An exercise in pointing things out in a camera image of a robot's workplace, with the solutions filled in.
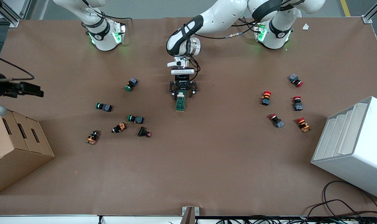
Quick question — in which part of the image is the brown cardboard box with slots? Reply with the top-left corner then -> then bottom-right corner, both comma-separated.
0,109 -> 55,196

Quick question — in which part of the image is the black looped floor cable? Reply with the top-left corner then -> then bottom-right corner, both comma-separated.
322,180 -> 377,218

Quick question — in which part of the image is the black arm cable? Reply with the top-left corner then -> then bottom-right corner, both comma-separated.
181,17 -> 265,77
0,52 -> 35,82

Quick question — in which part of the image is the red emergency button orange block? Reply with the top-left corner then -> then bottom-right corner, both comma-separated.
297,117 -> 311,133

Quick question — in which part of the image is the white table edge rail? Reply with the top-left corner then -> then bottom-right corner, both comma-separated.
0,214 -> 183,224

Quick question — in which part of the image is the white stepped storage rack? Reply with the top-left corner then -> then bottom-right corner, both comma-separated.
311,96 -> 377,200

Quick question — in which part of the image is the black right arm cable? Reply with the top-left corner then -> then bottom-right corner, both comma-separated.
0,52 -> 35,82

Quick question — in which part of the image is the black cable bundle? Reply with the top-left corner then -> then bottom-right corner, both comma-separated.
216,214 -> 377,224

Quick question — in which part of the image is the grey metal table bracket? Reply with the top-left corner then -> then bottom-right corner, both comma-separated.
182,206 -> 200,224

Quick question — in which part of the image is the aluminium frame profile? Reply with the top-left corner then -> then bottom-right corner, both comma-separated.
0,0 -> 32,28
362,0 -> 377,24

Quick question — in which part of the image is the black push button red tip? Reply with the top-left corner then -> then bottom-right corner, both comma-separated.
137,126 -> 152,138

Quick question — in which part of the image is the brown paper table cover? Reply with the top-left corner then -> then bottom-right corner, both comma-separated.
0,16 -> 377,217

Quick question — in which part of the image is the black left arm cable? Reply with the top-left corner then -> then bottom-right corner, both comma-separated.
181,17 -> 265,77

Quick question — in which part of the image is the green load switch white lever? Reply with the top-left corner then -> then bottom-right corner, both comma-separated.
175,90 -> 186,113

